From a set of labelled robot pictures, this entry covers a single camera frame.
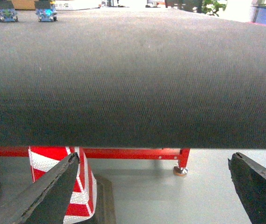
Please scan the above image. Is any red metal table frame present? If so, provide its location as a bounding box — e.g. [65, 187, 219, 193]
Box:
[0, 146, 190, 176]

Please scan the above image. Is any dark grey table mat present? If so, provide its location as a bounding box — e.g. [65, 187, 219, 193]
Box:
[0, 8, 266, 149]

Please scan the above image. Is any white flat box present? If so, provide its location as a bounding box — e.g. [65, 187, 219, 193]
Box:
[55, 0, 101, 10]

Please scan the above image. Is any brown cardboard box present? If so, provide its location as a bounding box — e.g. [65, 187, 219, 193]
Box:
[11, 0, 35, 10]

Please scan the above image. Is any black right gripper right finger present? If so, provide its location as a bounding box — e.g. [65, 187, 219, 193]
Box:
[228, 152, 266, 224]

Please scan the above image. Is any green potted plant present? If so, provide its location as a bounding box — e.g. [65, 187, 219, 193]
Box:
[201, 0, 228, 17]

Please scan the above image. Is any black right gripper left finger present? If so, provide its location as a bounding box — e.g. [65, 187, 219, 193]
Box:
[0, 153, 80, 224]

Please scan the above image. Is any red white traffic cone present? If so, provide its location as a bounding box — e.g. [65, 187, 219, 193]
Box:
[28, 146, 116, 224]

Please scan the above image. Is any red push button switch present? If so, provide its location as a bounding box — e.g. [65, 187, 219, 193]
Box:
[34, 0, 58, 22]

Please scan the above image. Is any yellow push button switch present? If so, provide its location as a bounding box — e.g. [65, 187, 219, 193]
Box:
[0, 0, 18, 22]

